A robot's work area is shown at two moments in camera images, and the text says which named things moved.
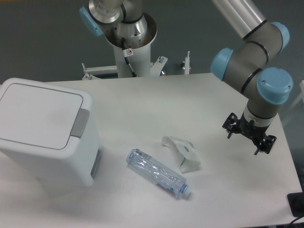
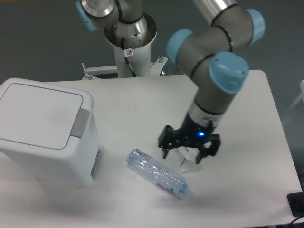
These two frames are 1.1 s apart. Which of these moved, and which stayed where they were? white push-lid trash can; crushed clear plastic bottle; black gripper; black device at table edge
Moved: black gripper
Stayed: crushed clear plastic bottle; black device at table edge; white push-lid trash can
